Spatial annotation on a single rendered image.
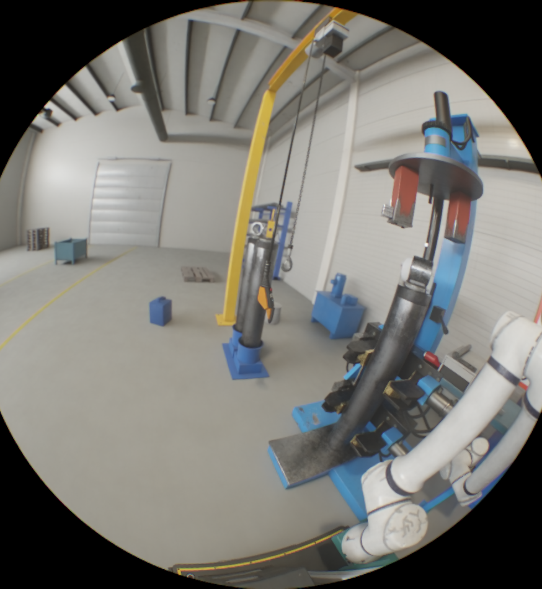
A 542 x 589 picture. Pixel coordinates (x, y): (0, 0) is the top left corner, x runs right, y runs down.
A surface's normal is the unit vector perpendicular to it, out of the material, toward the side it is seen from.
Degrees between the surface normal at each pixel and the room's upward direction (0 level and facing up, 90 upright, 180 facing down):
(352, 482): 0
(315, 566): 0
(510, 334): 81
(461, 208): 90
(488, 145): 90
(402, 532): 10
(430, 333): 90
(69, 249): 90
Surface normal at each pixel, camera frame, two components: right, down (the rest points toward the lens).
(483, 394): -0.93, -0.29
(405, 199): -0.22, 0.26
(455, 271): -0.92, -0.05
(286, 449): 0.18, -0.94
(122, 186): 0.35, 0.34
